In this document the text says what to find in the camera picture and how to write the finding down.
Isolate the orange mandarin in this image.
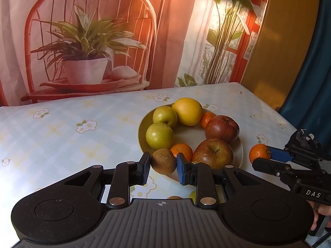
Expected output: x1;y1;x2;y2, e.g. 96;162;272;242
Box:
249;143;271;163
170;143;193;162
200;111;216;129

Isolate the large red apple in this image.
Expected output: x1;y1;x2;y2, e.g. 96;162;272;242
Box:
192;138;233;170

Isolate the brown kiwi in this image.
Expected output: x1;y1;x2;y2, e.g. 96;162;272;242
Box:
151;148;177;175

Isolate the green apple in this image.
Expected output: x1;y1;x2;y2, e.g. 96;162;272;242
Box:
145;123;174;151
188;190;196;204

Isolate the yellow orange fruit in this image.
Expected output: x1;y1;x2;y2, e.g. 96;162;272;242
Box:
172;97;203;126

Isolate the green-yellow apple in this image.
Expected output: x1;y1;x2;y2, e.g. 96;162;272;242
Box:
153;105;178;128

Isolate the person's right hand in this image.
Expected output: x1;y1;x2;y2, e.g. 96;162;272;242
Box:
308;201;331;231

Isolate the green apple on table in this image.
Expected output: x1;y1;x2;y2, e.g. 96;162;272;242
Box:
188;190;196;204

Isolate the yellow lemon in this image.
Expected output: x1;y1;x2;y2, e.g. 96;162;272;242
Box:
167;196;182;200

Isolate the cream round plate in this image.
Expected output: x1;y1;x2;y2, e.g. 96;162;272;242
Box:
137;109;243;168

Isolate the teal curtain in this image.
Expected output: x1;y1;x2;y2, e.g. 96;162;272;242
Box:
280;0;330;153

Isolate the floral tablecloth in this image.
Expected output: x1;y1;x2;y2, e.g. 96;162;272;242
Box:
1;83;295;247

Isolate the wooden door panel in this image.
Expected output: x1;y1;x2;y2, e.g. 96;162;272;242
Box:
241;0;320;110

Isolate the printed backdrop curtain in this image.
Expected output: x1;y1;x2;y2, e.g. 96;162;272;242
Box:
1;0;267;106

